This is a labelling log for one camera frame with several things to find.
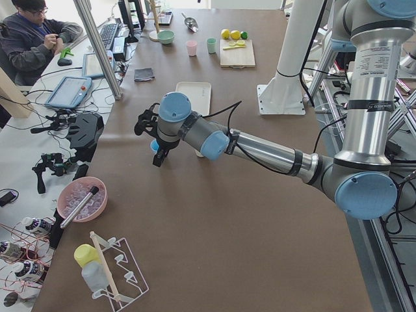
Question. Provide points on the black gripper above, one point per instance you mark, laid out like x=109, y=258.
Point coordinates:
x=164, y=145

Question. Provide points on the pink cup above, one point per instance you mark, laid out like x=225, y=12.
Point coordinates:
x=191, y=46

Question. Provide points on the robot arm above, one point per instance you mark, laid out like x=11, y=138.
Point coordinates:
x=357, y=178

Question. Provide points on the beige rabbit tray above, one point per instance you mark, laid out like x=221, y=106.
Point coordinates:
x=199, y=94

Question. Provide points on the blue cup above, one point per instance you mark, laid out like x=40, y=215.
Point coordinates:
x=154, y=146

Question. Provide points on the black device housing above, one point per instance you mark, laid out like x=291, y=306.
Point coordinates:
x=83, y=135

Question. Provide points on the grey folded cloth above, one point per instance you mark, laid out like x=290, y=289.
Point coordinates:
x=143, y=74

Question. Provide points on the metal scoop in bowl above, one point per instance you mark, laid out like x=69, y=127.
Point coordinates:
x=76, y=208

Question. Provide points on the pink bowl with ice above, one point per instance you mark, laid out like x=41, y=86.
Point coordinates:
x=74, y=193

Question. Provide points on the spare black gripper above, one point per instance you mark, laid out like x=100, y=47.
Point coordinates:
x=54, y=162

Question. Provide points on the wooden rod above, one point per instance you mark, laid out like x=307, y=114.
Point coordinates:
x=95, y=239

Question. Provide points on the blue teach pendant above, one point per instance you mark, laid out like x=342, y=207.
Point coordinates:
x=69, y=93

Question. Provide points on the yellow cup on rack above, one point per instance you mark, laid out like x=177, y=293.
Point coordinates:
x=84, y=254

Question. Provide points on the wooden stand base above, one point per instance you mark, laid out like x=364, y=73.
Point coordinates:
x=153, y=36

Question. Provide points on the green bowl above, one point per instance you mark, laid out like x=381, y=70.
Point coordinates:
x=166, y=37

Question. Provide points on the green cup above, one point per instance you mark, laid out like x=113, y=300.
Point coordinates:
x=211, y=45

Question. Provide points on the clear cup on rack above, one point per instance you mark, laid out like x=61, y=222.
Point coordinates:
x=94, y=276

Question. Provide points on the yellow plastic knife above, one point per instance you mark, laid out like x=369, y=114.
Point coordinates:
x=233, y=47

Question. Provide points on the wooden cutting board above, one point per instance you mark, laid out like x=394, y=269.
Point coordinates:
x=237, y=58

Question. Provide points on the black keyboard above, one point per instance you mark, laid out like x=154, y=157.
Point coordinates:
x=107, y=34

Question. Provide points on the whole yellow lemon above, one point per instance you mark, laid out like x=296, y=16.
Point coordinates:
x=225, y=34

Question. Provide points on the green lime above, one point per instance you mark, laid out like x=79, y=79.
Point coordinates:
x=243, y=35

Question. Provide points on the seated person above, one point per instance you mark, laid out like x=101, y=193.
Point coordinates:
x=33, y=40

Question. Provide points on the white wire rack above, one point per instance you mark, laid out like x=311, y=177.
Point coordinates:
x=126, y=273

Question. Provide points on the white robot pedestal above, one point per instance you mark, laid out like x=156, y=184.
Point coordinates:
x=283, y=95

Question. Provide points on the aluminium frame post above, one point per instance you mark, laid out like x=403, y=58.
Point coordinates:
x=83, y=9

